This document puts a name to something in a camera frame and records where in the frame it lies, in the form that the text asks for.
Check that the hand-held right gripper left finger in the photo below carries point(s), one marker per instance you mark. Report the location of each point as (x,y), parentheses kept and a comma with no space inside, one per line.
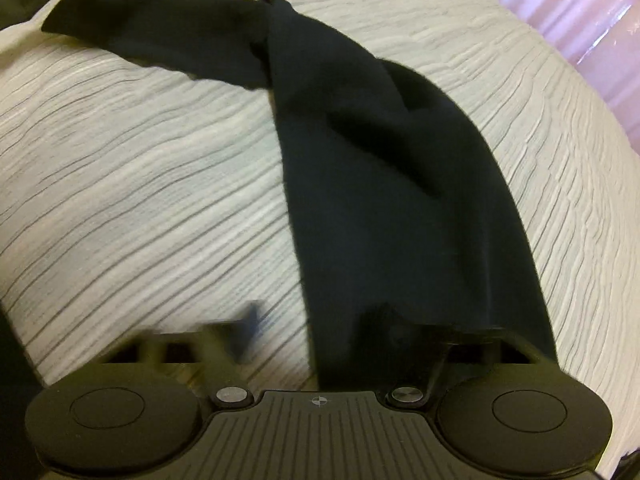
(250,321)

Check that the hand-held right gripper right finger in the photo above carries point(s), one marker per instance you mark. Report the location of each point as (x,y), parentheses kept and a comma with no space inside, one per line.
(434,367)

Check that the dark navy garment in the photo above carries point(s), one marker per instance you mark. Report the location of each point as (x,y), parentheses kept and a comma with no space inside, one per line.
(375,185)

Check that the bed with white ribbed bedspread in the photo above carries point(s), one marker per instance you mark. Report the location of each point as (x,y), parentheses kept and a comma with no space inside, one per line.
(125,185)

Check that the pink sheer curtain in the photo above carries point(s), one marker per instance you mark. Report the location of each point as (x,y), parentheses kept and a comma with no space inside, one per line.
(575,10)

